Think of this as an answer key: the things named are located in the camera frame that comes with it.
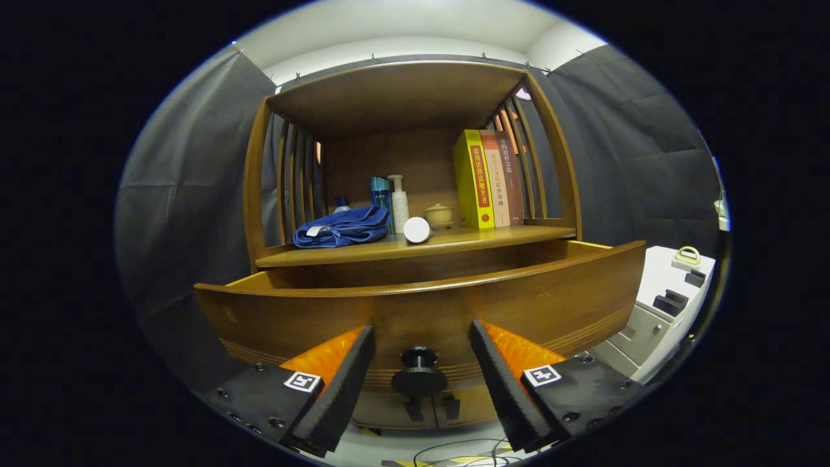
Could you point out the brown wooden drawer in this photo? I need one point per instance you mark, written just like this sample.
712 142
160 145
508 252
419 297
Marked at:
421 311

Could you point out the beige lidded teacup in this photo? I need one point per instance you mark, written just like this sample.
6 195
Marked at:
441 214

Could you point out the white green cleanser tube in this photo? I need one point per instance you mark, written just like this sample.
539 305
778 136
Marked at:
417 230

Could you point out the orange and white book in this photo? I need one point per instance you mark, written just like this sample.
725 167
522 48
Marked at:
496 181

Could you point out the blue folded towel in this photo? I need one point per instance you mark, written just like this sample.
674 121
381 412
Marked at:
343 227

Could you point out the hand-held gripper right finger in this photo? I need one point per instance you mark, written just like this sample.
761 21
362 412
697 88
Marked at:
506 389

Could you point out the black block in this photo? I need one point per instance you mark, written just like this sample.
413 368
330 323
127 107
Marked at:
670 303
695 278

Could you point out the wooden cabinet door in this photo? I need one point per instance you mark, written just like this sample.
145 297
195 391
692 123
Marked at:
473 405
382 408

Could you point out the brown wooden cabinet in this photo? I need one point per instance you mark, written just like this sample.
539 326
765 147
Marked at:
395 97

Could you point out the brown book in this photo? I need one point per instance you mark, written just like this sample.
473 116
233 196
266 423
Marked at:
512 181

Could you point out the white drawer unit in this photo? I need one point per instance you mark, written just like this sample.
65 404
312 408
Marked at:
661 272

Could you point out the white pump bottle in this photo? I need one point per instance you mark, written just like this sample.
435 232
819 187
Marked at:
399 204

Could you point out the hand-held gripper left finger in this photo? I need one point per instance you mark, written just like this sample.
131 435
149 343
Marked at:
340 389

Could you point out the small white blue bottle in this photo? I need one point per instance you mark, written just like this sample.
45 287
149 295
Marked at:
341 206

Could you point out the teal bottle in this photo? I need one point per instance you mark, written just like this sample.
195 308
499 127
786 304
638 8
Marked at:
380 191

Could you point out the yellow book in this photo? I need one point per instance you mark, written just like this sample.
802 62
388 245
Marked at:
470 181

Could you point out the wooden countertop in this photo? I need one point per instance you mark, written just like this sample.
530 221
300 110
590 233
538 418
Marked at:
493 235

